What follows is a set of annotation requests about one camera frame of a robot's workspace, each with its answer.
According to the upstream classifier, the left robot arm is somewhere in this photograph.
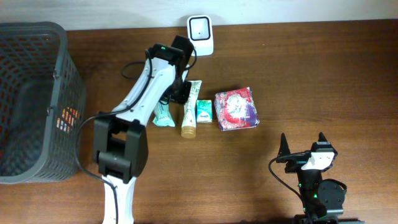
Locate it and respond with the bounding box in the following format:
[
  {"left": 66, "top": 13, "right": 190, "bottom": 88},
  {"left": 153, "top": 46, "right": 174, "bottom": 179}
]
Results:
[{"left": 93, "top": 35, "right": 200, "bottom": 223}]

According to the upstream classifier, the small green tissue packet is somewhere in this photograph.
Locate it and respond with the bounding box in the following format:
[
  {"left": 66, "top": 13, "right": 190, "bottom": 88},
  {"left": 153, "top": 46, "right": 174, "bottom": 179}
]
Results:
[{"left": 197, "top": 100, "right": 213, "bottom": 123}]

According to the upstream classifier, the white barcode scanner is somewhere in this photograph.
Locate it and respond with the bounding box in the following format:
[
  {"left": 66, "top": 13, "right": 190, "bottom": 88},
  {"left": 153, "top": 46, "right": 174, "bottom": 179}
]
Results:
[{"left": 187, "top": 15, "right": 214, "bottom": 57}]

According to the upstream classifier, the orange tissue packet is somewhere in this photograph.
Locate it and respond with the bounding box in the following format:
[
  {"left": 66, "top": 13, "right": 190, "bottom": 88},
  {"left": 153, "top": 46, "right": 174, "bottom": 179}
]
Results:
[{"left": 56, "top": 107, "right": 81, "bottom": 133}]

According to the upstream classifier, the dark grey plastic basket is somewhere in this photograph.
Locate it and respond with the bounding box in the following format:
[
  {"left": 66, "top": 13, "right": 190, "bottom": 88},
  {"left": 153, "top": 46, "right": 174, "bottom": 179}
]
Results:
[{"left": 1, "top": 22, "right": 86, "bottom": 185}]

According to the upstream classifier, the white tube gold cap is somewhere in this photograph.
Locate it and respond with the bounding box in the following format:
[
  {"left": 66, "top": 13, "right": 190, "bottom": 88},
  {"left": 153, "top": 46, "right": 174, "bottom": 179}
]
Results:
[{"left": 181, "top": 80, "right": 202, "bottom": 139}]

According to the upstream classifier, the red purple tissue pack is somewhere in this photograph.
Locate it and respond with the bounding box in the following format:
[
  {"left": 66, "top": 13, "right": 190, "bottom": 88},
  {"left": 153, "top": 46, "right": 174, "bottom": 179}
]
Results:
[{"left": 214, "top": 87, "right": 260, "bottom": 131}]

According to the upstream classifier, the teal soap pouch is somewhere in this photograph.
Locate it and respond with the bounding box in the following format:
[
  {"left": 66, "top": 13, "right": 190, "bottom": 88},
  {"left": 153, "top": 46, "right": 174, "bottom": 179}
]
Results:
[{"left": 152, "top": 101, "right": 175, "bottom": 127}]

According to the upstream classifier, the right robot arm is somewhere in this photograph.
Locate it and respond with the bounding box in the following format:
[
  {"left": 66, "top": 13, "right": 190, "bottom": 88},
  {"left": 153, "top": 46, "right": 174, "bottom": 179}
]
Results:
[{"left": 268, "top": 133, "right": 363, "bottom": 224}]

